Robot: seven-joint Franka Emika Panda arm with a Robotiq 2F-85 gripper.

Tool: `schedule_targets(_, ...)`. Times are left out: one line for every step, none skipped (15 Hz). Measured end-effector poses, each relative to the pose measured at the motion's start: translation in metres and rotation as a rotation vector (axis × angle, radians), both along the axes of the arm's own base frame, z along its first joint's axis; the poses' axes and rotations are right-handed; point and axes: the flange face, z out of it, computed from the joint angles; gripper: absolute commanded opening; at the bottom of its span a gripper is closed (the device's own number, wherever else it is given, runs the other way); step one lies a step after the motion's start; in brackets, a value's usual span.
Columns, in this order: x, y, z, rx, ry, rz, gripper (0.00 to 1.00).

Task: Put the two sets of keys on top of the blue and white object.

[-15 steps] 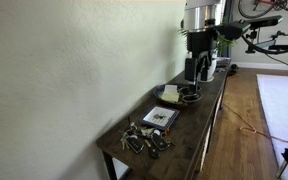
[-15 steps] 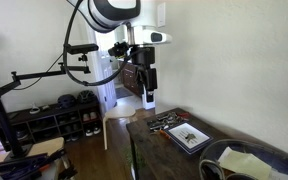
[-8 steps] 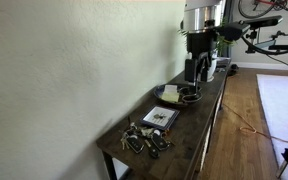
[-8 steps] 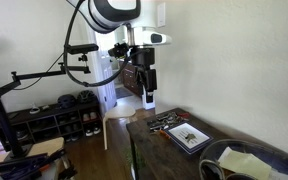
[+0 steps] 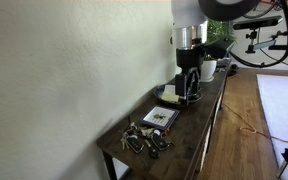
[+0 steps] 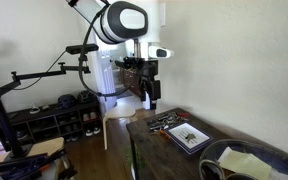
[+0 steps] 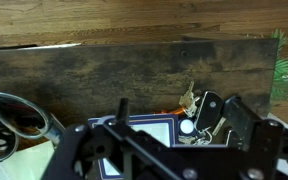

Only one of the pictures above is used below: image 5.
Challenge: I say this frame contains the dark item stack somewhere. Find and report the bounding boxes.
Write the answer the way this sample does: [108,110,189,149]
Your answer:
[216,58,232,74]

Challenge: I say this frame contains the black floor object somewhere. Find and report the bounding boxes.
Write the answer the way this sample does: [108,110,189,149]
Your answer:
[227,63,240,77]

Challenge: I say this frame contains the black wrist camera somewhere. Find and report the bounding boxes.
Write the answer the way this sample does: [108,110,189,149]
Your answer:
[202,36,236,61]

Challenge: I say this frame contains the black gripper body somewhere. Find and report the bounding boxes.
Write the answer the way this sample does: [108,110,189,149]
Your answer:
[175,46,205,75]

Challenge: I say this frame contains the dark blue bowl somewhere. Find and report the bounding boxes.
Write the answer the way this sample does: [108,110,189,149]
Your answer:
[153,83,204,107]

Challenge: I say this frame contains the black camera cable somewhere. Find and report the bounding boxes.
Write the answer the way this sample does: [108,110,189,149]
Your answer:
[259,28,288,77]

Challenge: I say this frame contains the silver key bunch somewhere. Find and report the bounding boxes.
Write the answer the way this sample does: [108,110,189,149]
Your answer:
[160,130,176,147]

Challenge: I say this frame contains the white pot saucer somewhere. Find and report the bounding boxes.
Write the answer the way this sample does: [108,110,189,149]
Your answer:
[199,75,215,83]

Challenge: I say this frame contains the green palm plant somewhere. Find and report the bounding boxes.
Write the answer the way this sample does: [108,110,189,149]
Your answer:
[206,19,237,62]

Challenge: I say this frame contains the blue and white tray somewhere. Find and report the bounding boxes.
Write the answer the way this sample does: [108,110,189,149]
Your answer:
[139,105,181,131]

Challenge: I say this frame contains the dark wooden console table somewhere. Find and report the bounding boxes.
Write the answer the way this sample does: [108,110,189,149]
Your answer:
[95,59,232,180]

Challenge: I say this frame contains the yellow sticky note pad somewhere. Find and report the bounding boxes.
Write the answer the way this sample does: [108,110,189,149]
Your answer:
[160,91,181,103]

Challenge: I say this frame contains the white rug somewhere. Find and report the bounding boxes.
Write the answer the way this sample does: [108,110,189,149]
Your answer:
[256,73,288,180]

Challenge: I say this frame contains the white paper slip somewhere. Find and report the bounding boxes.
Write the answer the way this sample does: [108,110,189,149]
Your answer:
[163,84,177,94]

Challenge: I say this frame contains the orange extension cable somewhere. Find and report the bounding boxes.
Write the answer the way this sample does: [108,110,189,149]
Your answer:
[222,103,288,145]

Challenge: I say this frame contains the red bicycle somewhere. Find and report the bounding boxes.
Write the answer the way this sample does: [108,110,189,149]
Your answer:
[242,0,288,20]

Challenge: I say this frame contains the single black car key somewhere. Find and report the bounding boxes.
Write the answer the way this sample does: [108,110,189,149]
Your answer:
[144,139,161,160]

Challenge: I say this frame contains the black stereo camera bar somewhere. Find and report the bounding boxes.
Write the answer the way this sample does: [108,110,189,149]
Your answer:
[232,15,284,31]

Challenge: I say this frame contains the key set with blue tag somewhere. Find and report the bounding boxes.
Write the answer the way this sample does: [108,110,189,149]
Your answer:
[118,122,145,155]

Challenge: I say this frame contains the white plant pot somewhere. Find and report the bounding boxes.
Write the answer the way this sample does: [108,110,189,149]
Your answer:
[200,59,218,81]

